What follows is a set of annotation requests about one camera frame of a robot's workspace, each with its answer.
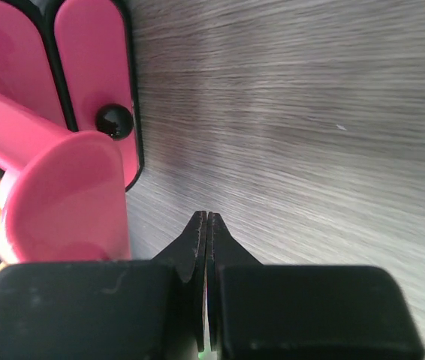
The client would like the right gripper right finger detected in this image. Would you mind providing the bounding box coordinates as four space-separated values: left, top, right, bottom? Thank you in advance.
206 213 425 359

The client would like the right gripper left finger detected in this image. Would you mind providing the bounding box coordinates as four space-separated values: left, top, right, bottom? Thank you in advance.
0 211 207 359

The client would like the black drawer organizer cabinet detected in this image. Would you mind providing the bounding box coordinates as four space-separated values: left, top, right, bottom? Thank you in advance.
0 0 146 193

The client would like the pink closed drawer front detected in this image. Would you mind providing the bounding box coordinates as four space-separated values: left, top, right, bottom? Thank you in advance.
53 1 144 189

